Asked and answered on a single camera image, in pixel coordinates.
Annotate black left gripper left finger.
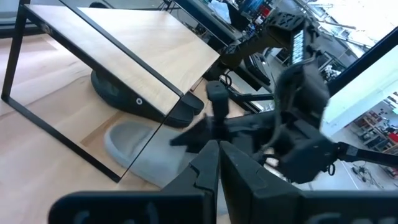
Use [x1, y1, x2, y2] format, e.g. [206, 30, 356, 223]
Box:
[48, 139, 220, 224]

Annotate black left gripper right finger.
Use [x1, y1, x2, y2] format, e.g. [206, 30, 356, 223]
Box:
[220, 141, 398, 224]

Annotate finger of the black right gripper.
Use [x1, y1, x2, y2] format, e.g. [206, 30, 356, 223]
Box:
[207, 80, 230, 124]
[170, 118, 220, 153]

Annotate black slide sandal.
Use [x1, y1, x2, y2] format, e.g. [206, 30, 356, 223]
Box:
[182, 91, 205, 116]
[91, 70, 195, 128]

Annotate grey slide sandal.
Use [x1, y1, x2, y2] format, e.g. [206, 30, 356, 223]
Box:
[104, 120, 203, 189]

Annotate cluttered storage shelves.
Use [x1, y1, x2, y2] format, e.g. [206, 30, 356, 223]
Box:
[351, 91, 398, 153]

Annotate wooden shelf with black frame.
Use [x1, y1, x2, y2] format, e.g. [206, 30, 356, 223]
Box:
[1, 0, 221, 184]

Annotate black metal table frame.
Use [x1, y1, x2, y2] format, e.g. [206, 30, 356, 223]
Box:
[217, 27, 398, 169]

